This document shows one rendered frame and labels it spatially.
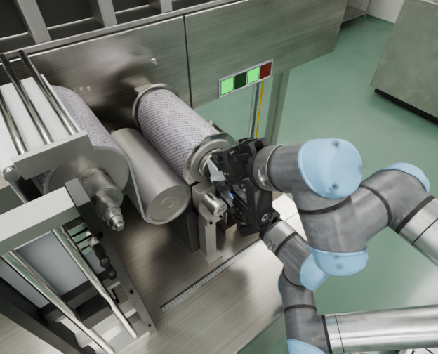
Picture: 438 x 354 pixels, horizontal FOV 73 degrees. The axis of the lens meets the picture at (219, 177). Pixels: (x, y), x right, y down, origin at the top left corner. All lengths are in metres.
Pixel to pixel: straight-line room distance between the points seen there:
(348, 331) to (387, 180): 0.34
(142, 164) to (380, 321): 0.60
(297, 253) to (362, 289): 1.38
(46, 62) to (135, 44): 0.21
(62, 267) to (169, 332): 0.42
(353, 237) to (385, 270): 1.73
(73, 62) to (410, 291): 2.02
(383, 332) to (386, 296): 1.36
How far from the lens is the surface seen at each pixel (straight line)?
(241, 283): 0.91
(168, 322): 0.88
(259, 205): 0.56
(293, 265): 0.69
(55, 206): 0.42
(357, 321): 0.73
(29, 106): 0.58
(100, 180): 0.53
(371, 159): 2.81
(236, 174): 0.54
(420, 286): 2.22
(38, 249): 0.49
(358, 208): 0.46
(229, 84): 1.09
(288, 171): 0.41
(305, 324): 0.73
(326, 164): 0.37
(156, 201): 0.68
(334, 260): 0.45
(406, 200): 0.51
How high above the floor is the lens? 1.73
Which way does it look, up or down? 47 degrees down
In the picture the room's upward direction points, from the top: straight up
